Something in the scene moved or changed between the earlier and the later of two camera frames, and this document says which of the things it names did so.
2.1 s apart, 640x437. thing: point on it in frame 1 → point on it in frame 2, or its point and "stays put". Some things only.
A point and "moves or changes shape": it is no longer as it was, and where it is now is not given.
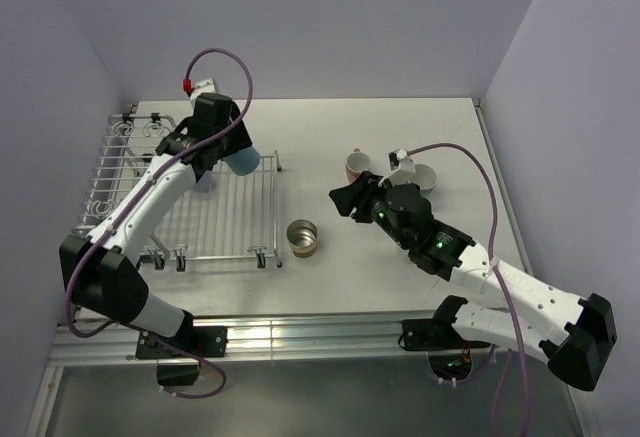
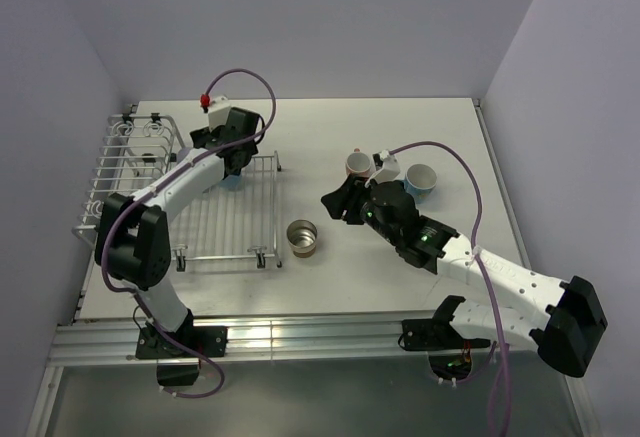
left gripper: (239, 137) → (253, 149)
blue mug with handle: (425, 177) stays put
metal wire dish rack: (226, 222) stays put
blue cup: (243, 161) moves or changes shape
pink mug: (355, 164) stays put
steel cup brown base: (302, 237) stays put
